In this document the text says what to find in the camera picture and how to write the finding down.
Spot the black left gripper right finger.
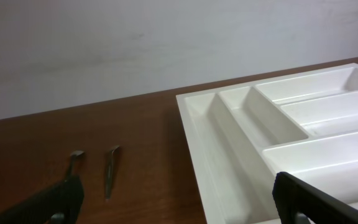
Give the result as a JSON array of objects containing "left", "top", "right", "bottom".
[{"left": 272, "top": 172, "right": 358, "bottom": 224}]

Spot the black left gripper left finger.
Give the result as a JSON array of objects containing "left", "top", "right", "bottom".
[{"left": 0, "top": 175, "right": 85, "bottom": 224}]

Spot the small metal spoon left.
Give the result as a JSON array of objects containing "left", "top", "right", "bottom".
[{"left": 65, "top": 151, "right": 85, "bottom": 180}]

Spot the small metal spoon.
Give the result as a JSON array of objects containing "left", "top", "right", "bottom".
[
  {"left": 104, "top": 145, "right": 119, "bottom": 201},
  {"left": 65, "top": 151, "right": 85, "bottom": 180}
]

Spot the small metal spoon right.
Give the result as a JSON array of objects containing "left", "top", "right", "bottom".
[{"left": 104, "top": 145, "right": 119, "bottom": 201}]

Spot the white plastic cutlery tray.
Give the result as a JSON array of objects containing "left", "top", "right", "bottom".
[{"left": 177, "top": 63, "right": 358, "bottom": 223}]

